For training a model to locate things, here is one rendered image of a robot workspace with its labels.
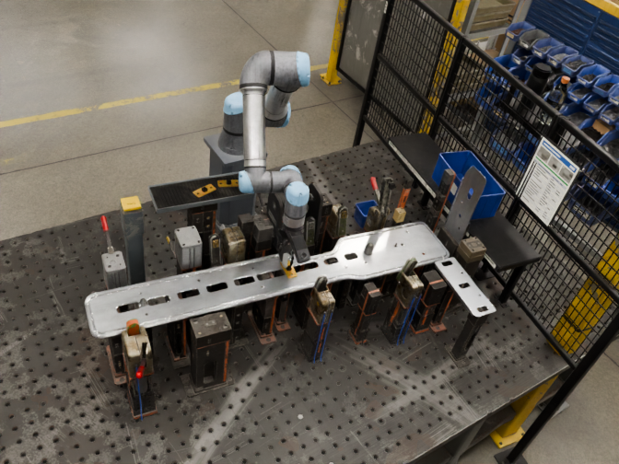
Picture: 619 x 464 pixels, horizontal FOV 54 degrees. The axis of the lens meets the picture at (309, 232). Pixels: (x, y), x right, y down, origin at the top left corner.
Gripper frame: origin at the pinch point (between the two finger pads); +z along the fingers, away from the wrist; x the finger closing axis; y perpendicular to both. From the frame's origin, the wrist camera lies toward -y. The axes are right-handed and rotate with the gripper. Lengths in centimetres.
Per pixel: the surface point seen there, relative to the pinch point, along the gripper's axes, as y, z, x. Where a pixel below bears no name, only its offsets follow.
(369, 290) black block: -17.0, 3.5, -25.8
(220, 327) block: -19.3, -0.3, 32.3
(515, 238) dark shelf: -13, 0, -96
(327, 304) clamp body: -21.8, -1.4, -5.2
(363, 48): 250, 53, -174
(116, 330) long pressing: -8, 3, 63
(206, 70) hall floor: 319, 100, -68
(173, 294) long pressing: 1.1, 2.3, 42.4
